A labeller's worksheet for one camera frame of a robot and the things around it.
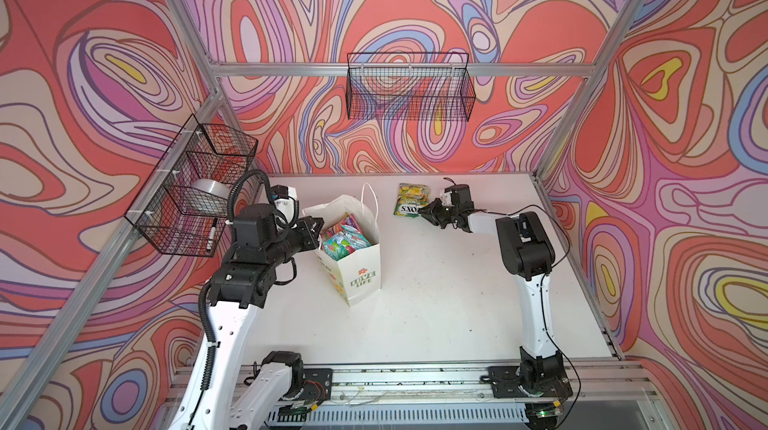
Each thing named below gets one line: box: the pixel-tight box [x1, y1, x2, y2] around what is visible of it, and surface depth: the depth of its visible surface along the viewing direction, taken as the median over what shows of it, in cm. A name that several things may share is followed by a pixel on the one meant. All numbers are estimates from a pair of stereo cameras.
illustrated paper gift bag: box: [302, 182, 382, 307], surface depth 79 cm
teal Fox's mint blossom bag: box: [323, 224, 372, 261], surface depth 77 cm
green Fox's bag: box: [393, 183, 430, 218], surface depth 110 cm
